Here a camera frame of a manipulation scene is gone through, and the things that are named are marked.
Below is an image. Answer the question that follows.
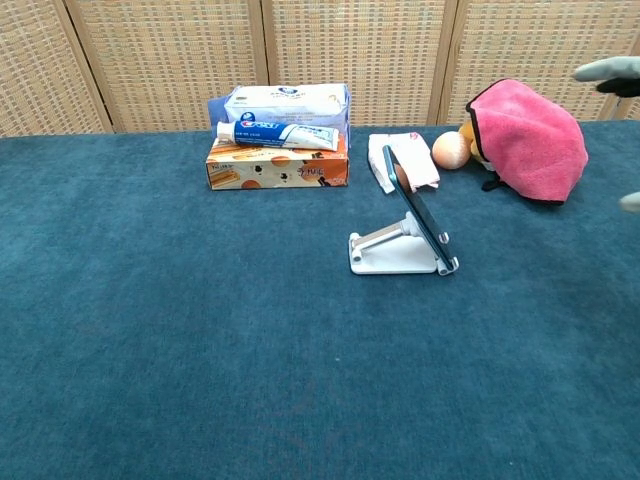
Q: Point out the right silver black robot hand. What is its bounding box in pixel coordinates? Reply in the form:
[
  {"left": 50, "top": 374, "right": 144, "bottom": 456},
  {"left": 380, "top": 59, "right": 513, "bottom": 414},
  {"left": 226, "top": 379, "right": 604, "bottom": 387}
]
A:
[{"left": 572, "top": 55, "right": 640, "bottom": 214}]

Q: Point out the black smartphone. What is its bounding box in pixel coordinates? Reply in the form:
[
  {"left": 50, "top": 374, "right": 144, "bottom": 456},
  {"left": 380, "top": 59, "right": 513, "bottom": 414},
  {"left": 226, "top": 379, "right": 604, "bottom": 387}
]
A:
[{"left": 382, "top": 144, "right": 459, "bottom": 270}]

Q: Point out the white folding phone stand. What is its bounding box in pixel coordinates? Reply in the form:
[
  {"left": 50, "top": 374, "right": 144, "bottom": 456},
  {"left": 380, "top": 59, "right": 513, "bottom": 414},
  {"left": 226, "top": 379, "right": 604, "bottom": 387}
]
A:
[{"left": 348, "top": 210, "right": 460, "bottom": 277}]

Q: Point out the pink microfibre towel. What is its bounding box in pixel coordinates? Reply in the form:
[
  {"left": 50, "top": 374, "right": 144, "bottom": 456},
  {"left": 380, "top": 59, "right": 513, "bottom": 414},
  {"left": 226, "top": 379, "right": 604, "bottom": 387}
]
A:
[{"left": 465, "top": 78, "right": 590, "bottom": 208}]

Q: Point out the yellow black plush toy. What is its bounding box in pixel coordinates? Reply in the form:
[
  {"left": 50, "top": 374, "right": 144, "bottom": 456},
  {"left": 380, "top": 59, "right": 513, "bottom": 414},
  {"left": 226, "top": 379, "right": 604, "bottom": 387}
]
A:
[{"left": 458, "top": 119, "right": 507, "bottom": 194}]

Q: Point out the peach coloured ball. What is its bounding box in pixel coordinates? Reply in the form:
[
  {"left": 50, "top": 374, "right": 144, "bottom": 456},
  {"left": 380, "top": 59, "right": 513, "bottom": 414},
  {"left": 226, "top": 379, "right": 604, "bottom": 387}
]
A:
[{"left": 431, "top": 130, "right": 473, "bottom": 171}]

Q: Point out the white plastic snack packet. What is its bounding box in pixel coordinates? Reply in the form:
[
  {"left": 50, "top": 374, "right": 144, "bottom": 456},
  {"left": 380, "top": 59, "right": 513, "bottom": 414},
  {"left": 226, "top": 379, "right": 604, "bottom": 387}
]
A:
[{"left": 367, "top": 132, "right": 441, "bottom": 195}]

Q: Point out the woven bamboo folding screen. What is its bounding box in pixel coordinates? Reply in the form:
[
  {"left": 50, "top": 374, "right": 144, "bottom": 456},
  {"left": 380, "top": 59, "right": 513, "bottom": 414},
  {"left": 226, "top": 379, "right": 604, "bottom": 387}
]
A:
[{"left": 0, "top": 0, "right": 640, "bottom": 139}]

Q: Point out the blue white tissue pack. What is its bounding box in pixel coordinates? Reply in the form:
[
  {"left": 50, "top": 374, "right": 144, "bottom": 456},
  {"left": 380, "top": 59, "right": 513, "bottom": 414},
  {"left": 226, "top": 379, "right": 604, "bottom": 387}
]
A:
[{"left": 207, "top": 83, "right": 351, "bottom": 149}]

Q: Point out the blue white toothpaste tube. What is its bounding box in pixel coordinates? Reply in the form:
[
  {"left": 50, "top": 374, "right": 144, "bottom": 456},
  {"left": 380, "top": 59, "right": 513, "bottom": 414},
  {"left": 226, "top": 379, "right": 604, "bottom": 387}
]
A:
[{"left": 215, "top": 119, "right": 341, "bottom": 152}]

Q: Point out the orange biscuit box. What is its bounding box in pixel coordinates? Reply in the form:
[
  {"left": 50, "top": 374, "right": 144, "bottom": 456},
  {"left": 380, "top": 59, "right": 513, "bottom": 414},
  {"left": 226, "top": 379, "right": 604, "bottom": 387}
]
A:
[{"left": 205, "top": 135, "right": 350, "bottom": 192}]

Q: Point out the blue carpet table mat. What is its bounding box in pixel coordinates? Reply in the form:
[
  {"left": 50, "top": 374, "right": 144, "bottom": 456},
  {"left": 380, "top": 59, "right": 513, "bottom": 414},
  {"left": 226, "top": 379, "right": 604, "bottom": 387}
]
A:
[{"left": 0, "top": 119, "right": 640, "bottom": 480}]

